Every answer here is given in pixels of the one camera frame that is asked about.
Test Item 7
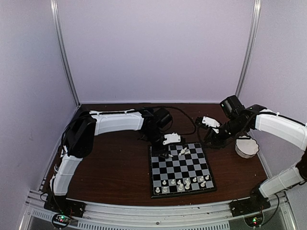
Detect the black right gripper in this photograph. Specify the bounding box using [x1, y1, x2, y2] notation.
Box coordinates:
[202, 116, 247, 150]

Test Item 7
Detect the white chess king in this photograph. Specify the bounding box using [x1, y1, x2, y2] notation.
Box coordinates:
[185, 178, 190, 190]

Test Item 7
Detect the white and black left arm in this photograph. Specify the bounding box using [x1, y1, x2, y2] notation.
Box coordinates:
[48, 108, 181, 213]

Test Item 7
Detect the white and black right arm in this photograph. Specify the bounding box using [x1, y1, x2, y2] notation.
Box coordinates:
[197, 95, 307, 212]

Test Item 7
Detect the white scalloped bowl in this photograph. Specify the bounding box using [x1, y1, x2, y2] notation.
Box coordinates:
[235, 136, 259, 159]

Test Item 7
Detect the black and white chessboard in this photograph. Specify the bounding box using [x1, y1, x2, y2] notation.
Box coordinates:
[148, 142, 217, 199]

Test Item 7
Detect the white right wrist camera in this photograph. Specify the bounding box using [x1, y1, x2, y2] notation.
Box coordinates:
[195, 116, 221, 134]

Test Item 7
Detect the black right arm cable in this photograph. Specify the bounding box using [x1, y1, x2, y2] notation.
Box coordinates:
[196, 122, 252, 148]

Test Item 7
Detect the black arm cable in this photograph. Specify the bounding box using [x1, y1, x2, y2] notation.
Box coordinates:
[61, 105, 197, 154]
[196, 122, 252, 148]

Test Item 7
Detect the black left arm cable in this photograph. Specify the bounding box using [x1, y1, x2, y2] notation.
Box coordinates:
[61, 105, 197, 154]

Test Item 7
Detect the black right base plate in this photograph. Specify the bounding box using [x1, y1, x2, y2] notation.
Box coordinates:
[229, 198, 271, 217]

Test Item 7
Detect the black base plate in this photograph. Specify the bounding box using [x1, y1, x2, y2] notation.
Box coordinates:
[229, 198, 271, 217]
[44, 198, 86, 218]

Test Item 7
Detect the aluminium front rail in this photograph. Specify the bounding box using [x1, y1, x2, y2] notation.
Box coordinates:
[17, 190, 298, 230]

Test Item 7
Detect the left aluminium frame post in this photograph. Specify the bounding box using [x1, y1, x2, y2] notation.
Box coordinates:
[50, 0, 81, 107]

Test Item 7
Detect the aluminium frame post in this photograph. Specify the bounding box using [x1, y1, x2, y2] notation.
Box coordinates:
[50, 0, 81, 107]
[235, 0, 262, 98]

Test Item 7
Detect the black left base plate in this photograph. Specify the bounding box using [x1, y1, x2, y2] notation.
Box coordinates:
[44, 198, 86, 218]

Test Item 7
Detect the right aluminium frame post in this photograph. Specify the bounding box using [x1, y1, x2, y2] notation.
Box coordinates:
[235, 0, 262, 98]

